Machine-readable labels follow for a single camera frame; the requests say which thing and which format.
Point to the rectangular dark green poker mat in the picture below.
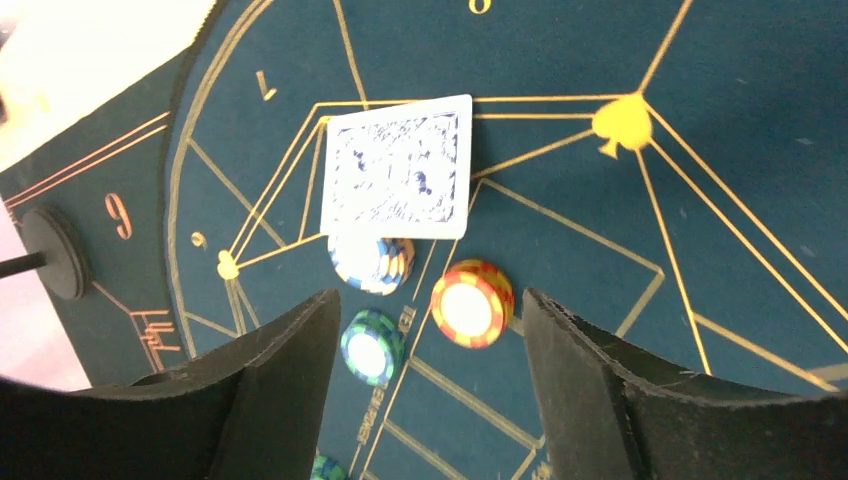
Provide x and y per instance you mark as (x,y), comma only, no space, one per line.
(104,174)

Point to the round blue poker mat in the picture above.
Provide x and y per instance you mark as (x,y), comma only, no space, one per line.
(675,172)

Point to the teal poker chip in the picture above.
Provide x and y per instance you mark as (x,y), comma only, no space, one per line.
(373,347)
(327,468)

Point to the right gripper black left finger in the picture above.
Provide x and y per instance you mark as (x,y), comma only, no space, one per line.
(250,409)

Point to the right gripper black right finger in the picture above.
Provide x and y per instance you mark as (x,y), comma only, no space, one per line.
(612,410)

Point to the blue playing card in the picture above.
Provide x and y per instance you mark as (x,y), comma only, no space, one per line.
(400,171)

